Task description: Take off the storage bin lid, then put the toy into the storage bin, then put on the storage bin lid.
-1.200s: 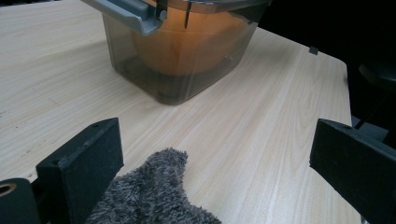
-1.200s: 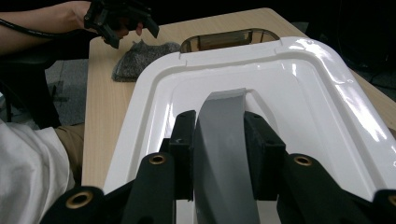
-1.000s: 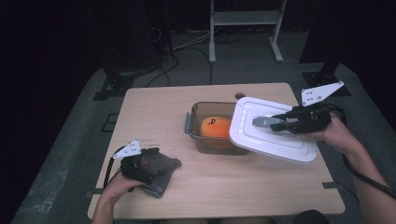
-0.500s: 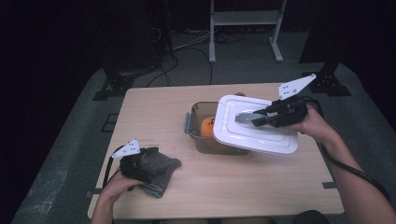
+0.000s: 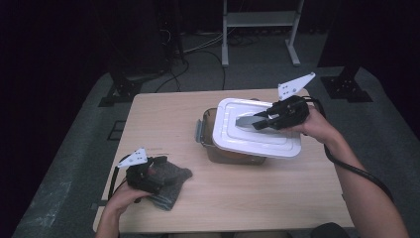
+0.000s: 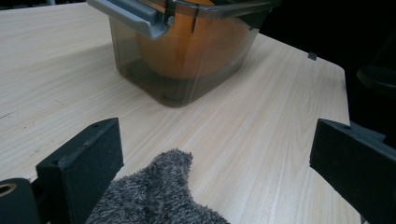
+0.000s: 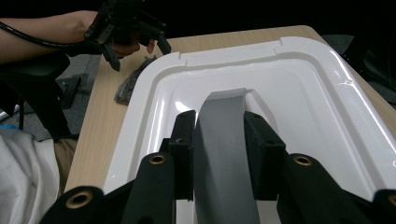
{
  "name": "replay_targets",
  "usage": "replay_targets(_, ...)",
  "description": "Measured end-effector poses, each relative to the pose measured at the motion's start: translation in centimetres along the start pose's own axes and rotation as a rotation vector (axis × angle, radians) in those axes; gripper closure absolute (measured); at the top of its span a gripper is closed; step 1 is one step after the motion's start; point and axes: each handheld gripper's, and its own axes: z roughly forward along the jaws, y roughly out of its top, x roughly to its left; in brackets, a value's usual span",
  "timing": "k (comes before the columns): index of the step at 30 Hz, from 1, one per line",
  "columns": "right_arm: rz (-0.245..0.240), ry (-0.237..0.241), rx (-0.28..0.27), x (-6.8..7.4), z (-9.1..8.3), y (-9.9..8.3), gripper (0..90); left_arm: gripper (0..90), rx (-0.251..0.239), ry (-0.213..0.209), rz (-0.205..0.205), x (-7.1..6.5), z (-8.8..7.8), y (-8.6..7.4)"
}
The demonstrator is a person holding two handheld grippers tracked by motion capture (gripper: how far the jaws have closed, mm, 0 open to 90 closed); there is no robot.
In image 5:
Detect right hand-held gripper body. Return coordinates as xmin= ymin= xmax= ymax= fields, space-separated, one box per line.
xmin=268 ymin=72 xmax=316 ymax=131

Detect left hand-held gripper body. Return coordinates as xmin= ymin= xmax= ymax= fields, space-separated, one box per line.
xmin=117 ymin=147 xmax=166 ymax=195

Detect white lid with grey handle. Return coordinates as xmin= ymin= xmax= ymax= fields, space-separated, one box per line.
xmin=212 ymin=97 xmax=302 ymax=159

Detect grey fluffy cloth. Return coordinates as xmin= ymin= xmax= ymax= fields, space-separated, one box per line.
xmin=147 ymin=160 xmax=193 ymax=211

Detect clear brown storage box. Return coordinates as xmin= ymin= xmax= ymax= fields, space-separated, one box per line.
xmin=194 ymin=98 xmax=268 ymax=166

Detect person's left hand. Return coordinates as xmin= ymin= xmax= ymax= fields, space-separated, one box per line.
xmin=104 ymin=182 xmax=154 ymax=216

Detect person's right hand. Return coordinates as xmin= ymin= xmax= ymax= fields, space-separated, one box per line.
xmin=282 ymin=105 xmax=342 ymax=146

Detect black tape strip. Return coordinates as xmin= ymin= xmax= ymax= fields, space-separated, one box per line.
xmin=90 ymin=199 xmax=110 ymax=211

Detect black stand base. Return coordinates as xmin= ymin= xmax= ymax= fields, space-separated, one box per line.
xmin=320 ymin=65 xmax=374 ymax=103
xmin=98 ymin=70 xmax=166 ymax=107

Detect white metal stand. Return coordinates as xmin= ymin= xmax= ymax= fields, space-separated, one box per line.
xmin=221 ymin=0 xmax=305 ymax=68

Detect dark equipment rack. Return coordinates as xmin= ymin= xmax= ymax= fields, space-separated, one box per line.
xmin=157 ymin=0 xmax=186 ymax=64

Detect left hand-held gripper cable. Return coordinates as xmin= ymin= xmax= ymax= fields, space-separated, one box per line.
xmin=108 ymin=155 xmax=133 ymax=202

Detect hand-held gripper cable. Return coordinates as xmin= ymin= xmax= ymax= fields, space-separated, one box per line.
xmin=301 ymin=95 xmax=395 ymax=202
xmin=108 ymin=155 xmax=133 ymax=202

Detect black floor cable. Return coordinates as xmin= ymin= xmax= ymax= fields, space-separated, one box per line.
xmin=155 ymin=49 xmax=227 ymax=93

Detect right hand-held gripper cable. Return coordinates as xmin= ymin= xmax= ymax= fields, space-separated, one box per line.
xmin=301 ymin=95 xmax=395 ymax=202

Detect white floor cables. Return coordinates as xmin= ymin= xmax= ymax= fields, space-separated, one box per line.
xmin=181 ymin=33 xmax=224 ymax=56

